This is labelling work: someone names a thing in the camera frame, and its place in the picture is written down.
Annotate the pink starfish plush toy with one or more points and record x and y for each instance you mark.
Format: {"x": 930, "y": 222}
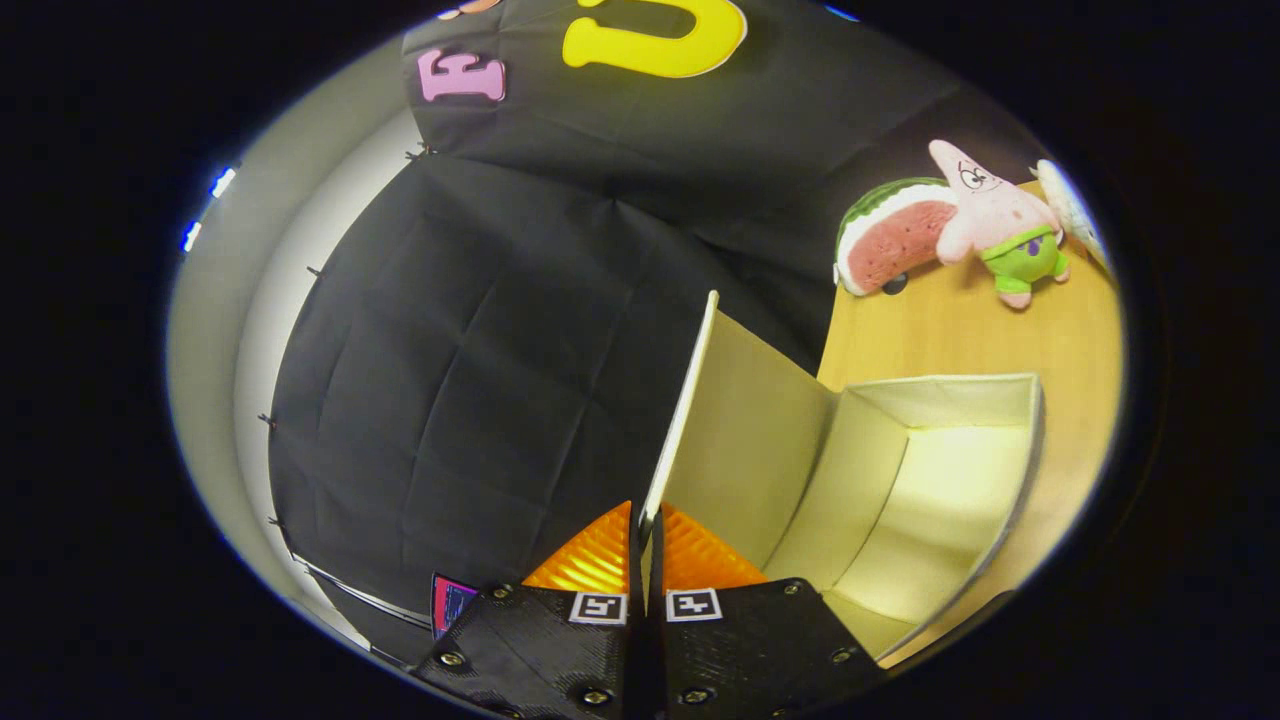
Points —
{"x": 990, "y": 205}

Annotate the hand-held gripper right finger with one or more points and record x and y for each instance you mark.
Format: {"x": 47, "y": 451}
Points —
{"x": 750, "y": 650}

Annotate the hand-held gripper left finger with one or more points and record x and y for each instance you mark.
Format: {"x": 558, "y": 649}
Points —
{"x": 540, "y": 650}

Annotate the pink purple flat object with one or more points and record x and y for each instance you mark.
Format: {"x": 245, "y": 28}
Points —
{"x": 452, "y": 602}

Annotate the white fluffy plush toy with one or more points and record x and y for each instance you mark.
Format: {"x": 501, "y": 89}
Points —
{"x": 1070, "y": 205}

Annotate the watermelon slice plush toy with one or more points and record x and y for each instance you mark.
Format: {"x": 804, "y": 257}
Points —
{"x": 890, "y": 240}

